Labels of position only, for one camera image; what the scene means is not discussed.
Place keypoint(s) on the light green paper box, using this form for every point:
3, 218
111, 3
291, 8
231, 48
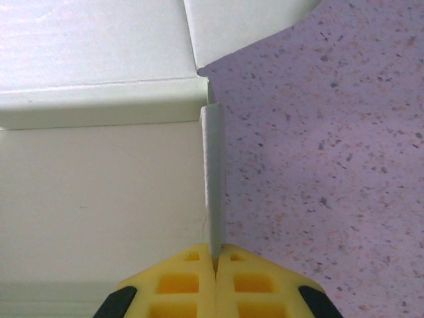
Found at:
99, 165

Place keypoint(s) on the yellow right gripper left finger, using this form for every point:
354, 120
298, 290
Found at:
172, 288

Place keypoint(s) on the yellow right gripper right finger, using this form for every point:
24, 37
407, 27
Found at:
258, 288

